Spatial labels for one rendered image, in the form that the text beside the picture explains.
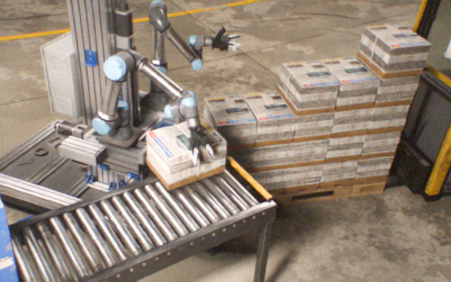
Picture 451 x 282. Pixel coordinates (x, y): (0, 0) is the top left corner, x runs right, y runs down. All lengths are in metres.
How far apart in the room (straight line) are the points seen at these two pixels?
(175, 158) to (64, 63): 1.05
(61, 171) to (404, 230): 2.58
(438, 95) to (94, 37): 2.65
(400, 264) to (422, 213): 0.62
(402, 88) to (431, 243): 1.13
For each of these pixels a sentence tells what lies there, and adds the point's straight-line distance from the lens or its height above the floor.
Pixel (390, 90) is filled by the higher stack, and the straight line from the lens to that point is 3.91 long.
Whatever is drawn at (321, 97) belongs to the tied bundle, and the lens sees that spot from 3.67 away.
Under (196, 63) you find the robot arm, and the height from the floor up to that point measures 1.14.
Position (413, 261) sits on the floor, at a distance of 4.04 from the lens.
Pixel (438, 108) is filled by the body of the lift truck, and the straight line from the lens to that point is 4.52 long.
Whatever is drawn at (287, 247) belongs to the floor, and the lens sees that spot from 3.85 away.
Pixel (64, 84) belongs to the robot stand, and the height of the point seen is 1.01.
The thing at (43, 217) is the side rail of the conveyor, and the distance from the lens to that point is 2.89.
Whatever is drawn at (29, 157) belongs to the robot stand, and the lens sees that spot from 4.33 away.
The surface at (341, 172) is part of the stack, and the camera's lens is 4.17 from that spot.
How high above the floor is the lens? 2.72
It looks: 35 degrees down
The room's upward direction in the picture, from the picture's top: 5 degrees clockwise
